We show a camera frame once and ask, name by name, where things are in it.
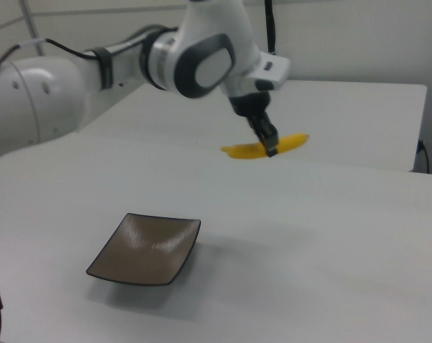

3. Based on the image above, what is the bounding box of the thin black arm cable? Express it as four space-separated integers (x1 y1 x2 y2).
0 37 99 85

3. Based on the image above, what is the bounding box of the white back table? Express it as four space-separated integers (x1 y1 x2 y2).
74 76 428 173

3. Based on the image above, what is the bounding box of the black pole with base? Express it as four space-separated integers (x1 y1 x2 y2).
264 0 280 56

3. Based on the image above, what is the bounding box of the yellow banana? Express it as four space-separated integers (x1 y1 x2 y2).
220 132 310 161

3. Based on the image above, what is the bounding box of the black power cable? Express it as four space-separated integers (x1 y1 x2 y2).
417 139 431 174

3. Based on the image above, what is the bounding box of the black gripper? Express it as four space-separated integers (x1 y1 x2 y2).
230 90 280 159

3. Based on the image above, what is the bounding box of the square brown ceramic plate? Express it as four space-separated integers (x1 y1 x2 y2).
86 212 202 287

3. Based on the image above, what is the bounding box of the slim grey metal post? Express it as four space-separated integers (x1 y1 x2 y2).
18 0 47 58

